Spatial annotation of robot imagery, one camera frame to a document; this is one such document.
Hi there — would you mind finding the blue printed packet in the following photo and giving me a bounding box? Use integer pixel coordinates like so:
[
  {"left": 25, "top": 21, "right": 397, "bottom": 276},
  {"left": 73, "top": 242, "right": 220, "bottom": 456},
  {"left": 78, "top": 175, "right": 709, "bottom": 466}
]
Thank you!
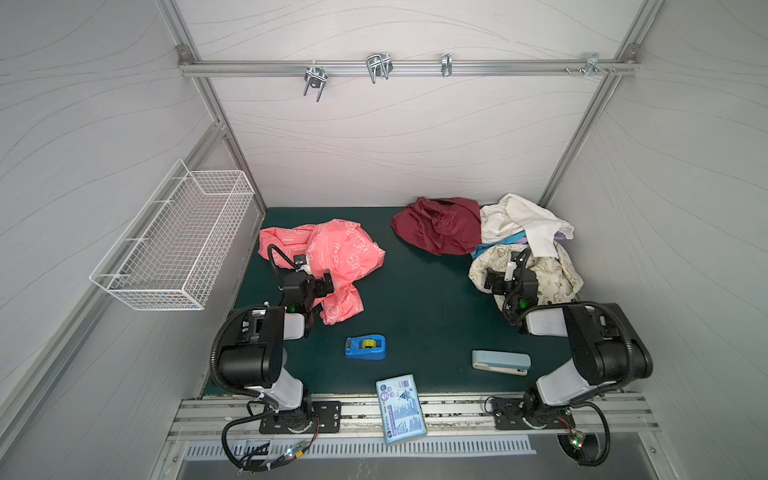
[{"left": 376, "top": 374, "right": 427, "bottom": 445}]

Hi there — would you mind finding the metal U-bolt clamp middle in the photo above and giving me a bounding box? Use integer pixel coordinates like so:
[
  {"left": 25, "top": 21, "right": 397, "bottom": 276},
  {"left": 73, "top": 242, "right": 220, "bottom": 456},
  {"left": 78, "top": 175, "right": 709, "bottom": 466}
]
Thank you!
[{"left": 365, "top": 52, "right": 393, "bottom": 84}]

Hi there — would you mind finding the white slotted cable duct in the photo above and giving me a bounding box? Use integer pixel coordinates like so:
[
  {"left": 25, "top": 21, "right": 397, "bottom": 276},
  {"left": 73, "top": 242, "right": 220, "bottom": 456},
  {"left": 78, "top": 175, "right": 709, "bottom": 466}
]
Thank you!
[{"left": 183, "top": 434, "right": 537, "bottom": 461}]

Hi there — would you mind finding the metal ring clamp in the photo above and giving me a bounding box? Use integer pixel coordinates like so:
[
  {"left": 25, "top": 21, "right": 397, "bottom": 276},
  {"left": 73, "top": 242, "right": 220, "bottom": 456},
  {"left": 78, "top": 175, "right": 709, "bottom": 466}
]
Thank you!
[{"left": 441, "top": 53, "right": 453, "bottom": 78}]

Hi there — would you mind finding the pink patterned cloth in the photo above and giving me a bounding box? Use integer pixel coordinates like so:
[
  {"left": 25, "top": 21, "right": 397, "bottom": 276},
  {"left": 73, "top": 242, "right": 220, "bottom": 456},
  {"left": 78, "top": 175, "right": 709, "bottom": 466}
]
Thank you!
[{"left": 258, "top": 219, "right": 386, "bottom": 325}]

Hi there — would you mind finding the metal U-bolt clamp left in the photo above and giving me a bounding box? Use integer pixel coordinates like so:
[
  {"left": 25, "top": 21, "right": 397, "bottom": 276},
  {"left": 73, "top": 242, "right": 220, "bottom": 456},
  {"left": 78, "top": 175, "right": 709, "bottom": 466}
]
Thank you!
[{"left": 303, "top": 65, "right": 328, "bottom": 102}]

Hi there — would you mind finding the metal bracket clamp right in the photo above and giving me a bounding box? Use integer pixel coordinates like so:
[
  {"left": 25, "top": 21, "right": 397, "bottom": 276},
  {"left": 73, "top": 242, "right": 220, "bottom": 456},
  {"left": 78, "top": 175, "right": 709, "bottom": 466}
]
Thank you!
[{"left": 563, "top": 53, "right": 618, "bottom": 78}]

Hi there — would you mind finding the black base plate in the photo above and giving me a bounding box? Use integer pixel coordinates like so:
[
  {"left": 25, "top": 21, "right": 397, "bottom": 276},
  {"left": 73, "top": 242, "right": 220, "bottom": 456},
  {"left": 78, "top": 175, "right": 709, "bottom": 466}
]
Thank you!
[
  {"left": 259, "top": 401, "right": 341, "bottom": 435},
  {"left": 484, "top": 396, "right": 575, "bottom": 431}
]

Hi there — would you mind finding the teal blue cloth strip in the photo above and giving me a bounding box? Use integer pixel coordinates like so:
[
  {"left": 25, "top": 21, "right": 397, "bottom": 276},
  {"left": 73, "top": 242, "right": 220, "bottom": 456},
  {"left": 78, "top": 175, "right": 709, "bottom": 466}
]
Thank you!
[{"left": 470, "top": 231, "right": 528, "bottom": 259}]

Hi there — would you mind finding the maroon cloth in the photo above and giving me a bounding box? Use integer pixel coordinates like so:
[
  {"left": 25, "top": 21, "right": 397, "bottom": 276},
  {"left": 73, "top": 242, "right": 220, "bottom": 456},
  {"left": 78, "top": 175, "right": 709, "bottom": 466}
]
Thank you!
[{"left": 391, "top": 197, "right": 482, "bottom": 256}]

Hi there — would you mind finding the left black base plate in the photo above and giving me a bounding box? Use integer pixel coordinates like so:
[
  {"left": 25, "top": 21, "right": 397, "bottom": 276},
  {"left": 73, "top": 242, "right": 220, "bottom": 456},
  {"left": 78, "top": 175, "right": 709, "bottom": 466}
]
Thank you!
[{"left": 259, "top": 401, "right": 341, "bottom": 435}]

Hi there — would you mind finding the white wire basket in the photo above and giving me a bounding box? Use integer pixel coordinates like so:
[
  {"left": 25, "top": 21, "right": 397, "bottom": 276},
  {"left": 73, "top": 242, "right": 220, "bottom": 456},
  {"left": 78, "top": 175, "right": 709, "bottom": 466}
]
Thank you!
[{"left": 89, "top": 159, "right": 254, "bottom": 311}]

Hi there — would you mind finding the light blue stapler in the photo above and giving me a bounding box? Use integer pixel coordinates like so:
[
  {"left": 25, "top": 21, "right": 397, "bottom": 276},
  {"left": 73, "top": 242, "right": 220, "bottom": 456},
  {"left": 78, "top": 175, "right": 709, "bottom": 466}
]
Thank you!
[{"left": 472, "top": 350, "right": 531, "bottom": 376}]

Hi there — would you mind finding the aluminium cross rail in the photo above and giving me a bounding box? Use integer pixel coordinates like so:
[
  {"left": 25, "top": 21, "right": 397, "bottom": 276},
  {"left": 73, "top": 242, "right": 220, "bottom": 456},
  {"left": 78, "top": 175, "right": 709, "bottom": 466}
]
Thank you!
[{"left": 180, "top": 58, "right": 640, "bottom": 78}]

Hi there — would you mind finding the cream patterned cloth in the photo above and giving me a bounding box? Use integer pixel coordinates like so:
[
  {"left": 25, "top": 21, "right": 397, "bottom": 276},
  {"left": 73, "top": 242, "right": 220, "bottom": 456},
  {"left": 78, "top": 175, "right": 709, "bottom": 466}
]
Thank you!
[{"left": 468, "top": 241, "right": 584, "bottom": 304}]

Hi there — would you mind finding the white plain cloth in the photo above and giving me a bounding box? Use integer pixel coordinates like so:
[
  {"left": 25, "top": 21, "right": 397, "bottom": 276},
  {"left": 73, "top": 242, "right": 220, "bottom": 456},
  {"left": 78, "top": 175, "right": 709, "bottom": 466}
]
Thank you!
[{"left": 480, "top": 193, "right": 575, "bottom": 257}]

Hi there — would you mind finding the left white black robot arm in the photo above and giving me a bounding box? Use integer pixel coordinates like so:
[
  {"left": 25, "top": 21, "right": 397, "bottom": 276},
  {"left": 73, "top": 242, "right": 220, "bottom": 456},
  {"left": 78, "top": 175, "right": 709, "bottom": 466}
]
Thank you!
[{"left": 209, "top": 244, "right": 335, "bottom": 433}]

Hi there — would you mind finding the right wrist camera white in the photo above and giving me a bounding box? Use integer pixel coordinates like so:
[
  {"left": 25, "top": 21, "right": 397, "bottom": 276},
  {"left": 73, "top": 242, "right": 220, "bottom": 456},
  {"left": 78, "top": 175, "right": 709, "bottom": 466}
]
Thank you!
[{"left": 504, "top": 261, "right": 517, "bottom": 282}]

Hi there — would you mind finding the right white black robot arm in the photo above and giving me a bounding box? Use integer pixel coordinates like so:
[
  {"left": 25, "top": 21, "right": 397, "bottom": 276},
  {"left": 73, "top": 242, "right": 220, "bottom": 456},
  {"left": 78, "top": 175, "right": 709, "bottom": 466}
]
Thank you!
[{"left": 470, "top": 245, "right": 653, "bottom": 430}]

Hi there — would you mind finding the metal u-bolt clamp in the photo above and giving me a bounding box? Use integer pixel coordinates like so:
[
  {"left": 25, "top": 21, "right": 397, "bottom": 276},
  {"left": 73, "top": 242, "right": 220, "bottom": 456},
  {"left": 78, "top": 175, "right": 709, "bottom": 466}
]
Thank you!
[
  {"left": 365, "top": 52, "right": 393, "bottom": 84},
  {"left": 303, "top": 65, "right": 328, "bottom": 102}
]

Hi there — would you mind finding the blue tape dispenser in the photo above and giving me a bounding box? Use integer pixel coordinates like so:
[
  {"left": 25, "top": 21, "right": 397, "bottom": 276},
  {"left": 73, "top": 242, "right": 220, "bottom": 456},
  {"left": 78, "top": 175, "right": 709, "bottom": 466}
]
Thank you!
[{"left": 345, "top": 334, "right": 387, "bottom": 361}]

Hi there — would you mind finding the green table mat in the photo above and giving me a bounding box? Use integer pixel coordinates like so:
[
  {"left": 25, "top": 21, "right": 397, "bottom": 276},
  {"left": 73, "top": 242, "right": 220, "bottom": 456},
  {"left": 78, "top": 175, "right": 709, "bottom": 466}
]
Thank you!
[{"left": 263, "top": 207, "right": 570, "bottom": 395}]

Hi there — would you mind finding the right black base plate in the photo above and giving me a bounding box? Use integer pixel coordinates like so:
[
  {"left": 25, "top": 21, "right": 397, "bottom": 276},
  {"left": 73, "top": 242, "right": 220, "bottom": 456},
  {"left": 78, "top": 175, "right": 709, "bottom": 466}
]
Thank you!
[{"left": 484, "top": 396, "right": 575, "bottom": 431}]

